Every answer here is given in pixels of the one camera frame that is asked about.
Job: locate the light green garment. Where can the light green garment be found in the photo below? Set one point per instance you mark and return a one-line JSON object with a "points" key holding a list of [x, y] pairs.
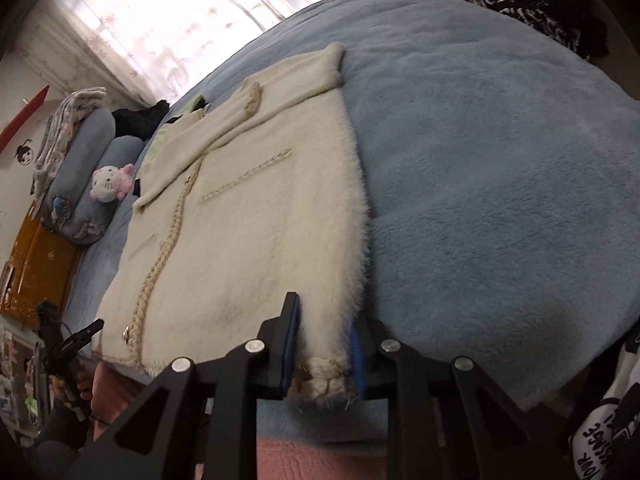
{"points": [[196, 104]]}

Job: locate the colourful clutter pile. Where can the colourful clutter pile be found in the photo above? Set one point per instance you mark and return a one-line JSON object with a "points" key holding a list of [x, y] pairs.
{"points": [[15, 360]]}

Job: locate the rolled blue blanket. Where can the rolled blue blanket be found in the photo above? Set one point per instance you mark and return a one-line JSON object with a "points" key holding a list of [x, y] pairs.
{"points": [[92, 135]]}

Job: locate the blue fleece bed blanket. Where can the blue fleece bed blanket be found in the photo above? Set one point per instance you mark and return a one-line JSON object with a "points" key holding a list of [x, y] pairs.
{"points": [[475, 160]]}

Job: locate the person's left forearm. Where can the person's left forearm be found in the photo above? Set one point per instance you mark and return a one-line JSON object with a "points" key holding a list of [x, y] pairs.
{"points": [[55, 435]]}

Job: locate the person's left hand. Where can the person's left hand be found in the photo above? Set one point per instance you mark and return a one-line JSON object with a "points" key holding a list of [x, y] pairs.
{"points": [[70, 392]]}

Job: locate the white fluffy cardigan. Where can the white fluffy cardigan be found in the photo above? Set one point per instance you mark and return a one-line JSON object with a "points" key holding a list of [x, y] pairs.
{"points": [[250, 210]]}

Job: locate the cartoon face wall sticker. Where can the cartoon face wall sticker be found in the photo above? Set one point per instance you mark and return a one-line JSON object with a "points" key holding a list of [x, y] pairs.
{"points": [[22, 152]]}

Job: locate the red wall decoration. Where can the red wall decoration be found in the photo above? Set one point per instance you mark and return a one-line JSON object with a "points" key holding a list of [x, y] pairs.
{"points": [[25, 115]]}

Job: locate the black white patterned cloth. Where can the black white patterned cloth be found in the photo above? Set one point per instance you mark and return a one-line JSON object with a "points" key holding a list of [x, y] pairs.
{"points": [[525, 15]]}

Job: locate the floral folded quilt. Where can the floral folded quilt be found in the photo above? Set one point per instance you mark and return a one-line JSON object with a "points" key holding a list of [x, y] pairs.
{"points": [[70, 105]]}

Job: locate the blue grey pillows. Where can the blue grey pillows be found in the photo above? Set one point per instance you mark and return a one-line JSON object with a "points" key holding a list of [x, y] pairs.
{"points": [[85, 210]]}

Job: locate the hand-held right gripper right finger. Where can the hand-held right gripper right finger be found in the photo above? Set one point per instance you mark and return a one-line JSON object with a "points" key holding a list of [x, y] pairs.
{"points": [[356, 360]]}

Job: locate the white black printed shirt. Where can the white black printed shirt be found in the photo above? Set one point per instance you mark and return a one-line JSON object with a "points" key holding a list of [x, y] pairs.
{"points": [[600, 435]]}

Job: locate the orange wooden cabinet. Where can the orange wooden cabinet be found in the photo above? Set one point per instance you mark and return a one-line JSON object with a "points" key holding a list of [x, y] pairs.
{"points": [[35, 270]]}

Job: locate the pink white cat plush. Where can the pink white cat plush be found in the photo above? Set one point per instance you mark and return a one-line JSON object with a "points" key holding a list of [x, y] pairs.
{"points": [[107, 182]]}

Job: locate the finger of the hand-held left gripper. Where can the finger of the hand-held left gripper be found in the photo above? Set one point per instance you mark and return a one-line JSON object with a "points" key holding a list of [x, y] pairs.
{"points": [[85, 336], [47, 317]]}

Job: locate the pink pants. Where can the pink pants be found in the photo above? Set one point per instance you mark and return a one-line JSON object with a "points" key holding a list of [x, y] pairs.
{"points": [[300, 455]]}

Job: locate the black crumpled garment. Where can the black crumpled garment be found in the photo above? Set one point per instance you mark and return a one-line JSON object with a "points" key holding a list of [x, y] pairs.
{"points": [[140, 120]]}

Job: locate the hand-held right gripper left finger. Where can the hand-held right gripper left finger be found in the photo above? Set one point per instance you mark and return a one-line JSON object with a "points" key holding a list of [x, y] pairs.
{"points": [[291, 355]]}

